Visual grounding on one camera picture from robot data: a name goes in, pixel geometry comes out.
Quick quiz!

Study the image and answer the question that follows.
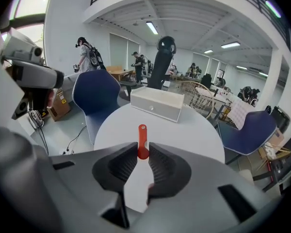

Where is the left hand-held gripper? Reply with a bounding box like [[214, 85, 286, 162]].
[[4, 57, 65, 121]]

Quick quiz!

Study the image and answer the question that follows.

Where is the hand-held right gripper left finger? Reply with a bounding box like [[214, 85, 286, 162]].
[[49, 141, 139, 230]]

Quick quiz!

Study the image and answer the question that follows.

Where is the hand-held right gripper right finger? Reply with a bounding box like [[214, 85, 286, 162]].
[[147, 142, 274, 233]]

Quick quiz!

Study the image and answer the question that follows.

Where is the small red object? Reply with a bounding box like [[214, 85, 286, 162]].
[[137, 124, 150, 160]]

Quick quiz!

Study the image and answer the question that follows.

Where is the cardboard box with yellow label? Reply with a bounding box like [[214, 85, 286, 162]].
[[47, 88, 72, 122]]

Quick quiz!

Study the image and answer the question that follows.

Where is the round white table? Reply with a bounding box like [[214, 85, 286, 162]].
[[94, 102, 226, 213]]

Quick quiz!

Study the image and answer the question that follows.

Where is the blue plastic chair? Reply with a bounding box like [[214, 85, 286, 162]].
[[217, 110, 278, 165], [72, 69, 122, 145]]

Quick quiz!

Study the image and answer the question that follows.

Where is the wooden desk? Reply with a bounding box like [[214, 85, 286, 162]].
[[106, 66, 136, 82]]

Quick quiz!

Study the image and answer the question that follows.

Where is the table with patterned cloth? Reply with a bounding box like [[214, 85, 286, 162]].
[[226, 97, 257, 131]]

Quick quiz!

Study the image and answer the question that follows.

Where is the white drawer box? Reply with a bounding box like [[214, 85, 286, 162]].
[[130, 86, 185, 123]]

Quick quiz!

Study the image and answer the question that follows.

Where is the wooden chair with brown seat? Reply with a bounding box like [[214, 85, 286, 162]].
[[252, 141, 291, 194]]

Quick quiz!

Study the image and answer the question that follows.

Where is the black swivel chair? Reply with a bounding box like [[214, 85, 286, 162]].
[[200, 73, 212, 89]]

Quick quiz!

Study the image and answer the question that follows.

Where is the black appliance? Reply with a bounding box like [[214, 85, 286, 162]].
[[265, 105, 291, 133]]

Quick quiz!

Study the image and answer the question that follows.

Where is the black high-back office chair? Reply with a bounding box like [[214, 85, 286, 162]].
[[118, 35, 178, 102]]

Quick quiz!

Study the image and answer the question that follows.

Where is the left hand-held gripper camera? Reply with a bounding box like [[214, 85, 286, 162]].
[[1, 28, 44, 64]]

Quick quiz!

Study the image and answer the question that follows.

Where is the black power cable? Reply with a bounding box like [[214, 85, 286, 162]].
[[65, 125, 88, 152]]

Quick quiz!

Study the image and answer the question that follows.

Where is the gold wire chair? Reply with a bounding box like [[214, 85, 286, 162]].
[[171, 80, 217, 120]]

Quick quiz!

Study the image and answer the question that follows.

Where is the white table with black frame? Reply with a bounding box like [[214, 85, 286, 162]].
[[195, 84, 233, 121]]

